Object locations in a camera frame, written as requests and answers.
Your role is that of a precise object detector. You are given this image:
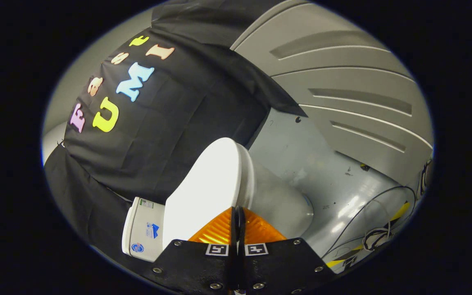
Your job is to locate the grey ribbed panel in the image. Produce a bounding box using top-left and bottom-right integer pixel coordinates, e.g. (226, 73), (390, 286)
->
(231, 0), (434, 186)

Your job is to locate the black backdrop cloth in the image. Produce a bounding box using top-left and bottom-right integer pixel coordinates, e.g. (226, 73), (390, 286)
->
(43, 0), (307, 263)

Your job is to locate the white toilet body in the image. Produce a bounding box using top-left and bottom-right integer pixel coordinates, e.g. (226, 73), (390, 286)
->
(122, 143), (314, 263)

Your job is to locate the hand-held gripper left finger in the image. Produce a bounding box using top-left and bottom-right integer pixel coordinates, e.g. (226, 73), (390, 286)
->
(152, 207), (241, 295)

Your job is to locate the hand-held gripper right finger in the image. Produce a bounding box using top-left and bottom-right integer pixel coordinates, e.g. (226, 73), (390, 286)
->
(239, 207), (337, 295)

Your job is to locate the white toilet lid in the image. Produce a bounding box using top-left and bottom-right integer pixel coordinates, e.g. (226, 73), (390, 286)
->
(162, 137), (245, 249)

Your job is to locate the white cable bundle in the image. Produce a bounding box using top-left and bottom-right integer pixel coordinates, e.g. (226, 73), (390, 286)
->
(361, 221), (397, 252)

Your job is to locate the yellow black floor tape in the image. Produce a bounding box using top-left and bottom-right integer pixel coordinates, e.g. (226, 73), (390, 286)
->
(325, 201), (411, 269)

